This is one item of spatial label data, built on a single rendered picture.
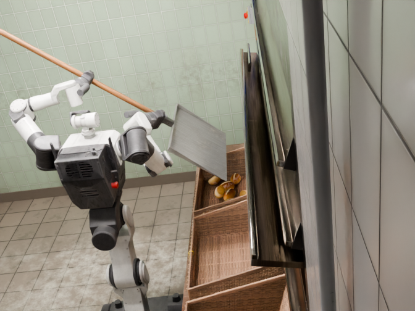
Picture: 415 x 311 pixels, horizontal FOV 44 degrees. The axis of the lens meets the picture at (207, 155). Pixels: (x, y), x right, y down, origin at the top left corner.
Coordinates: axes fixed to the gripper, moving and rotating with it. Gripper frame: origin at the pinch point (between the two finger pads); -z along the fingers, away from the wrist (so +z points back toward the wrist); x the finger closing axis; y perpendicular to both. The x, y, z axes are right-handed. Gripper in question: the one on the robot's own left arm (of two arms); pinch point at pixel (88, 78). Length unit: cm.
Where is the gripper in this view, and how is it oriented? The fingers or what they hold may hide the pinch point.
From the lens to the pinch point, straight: 282.6
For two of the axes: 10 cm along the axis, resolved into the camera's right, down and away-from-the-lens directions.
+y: 8.5, 5.2, 1.3
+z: -1.3, 4.3, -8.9
